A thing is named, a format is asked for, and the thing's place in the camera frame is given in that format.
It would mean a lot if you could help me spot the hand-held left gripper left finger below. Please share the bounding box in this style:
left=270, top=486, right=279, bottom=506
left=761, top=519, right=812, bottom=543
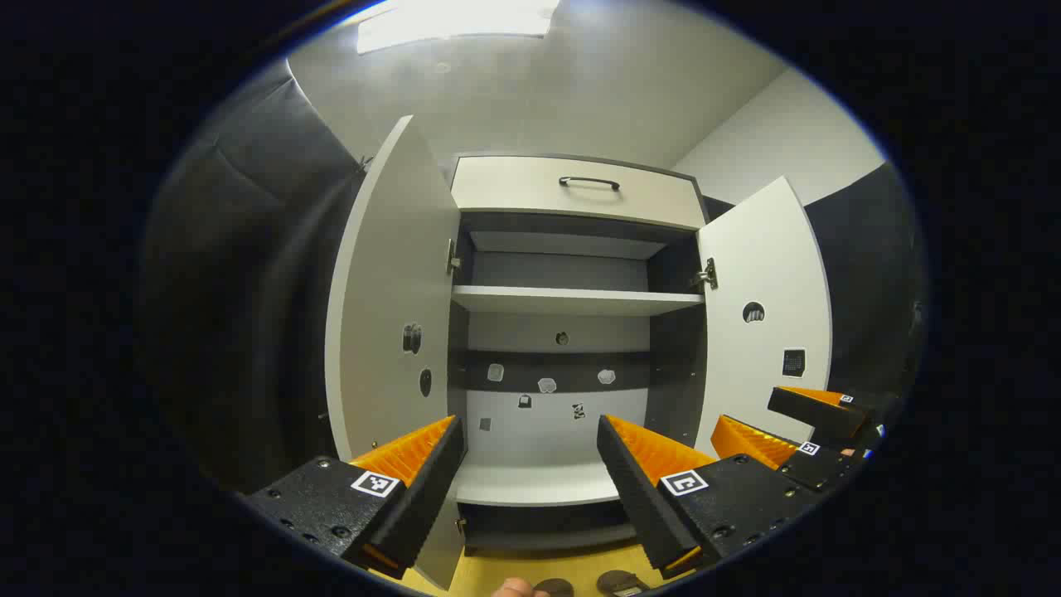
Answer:
left=243, top=415, right=466, bottom=580

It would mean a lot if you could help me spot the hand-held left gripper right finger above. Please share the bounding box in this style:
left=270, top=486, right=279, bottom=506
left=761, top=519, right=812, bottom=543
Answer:
left=597, top=415, right=820, bottom=580

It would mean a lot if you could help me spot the white shoe cabinet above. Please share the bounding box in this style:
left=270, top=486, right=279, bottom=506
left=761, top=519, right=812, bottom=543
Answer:
left=448, top=153, right=711, bottom=556

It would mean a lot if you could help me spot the white cabinet shelf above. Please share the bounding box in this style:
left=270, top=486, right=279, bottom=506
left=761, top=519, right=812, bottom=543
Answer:
left=452, top=285, right=705, bottom=317

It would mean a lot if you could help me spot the white cabinet drawer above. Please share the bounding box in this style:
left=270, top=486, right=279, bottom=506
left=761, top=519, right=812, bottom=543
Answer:
left=450, top=156, right=707, bottom=231

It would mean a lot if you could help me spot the black backdrop cloth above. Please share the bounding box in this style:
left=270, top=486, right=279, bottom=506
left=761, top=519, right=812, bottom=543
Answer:
left=141, top=58, right=370, bottom=498
left=802, top=162, right=925, bottom=407

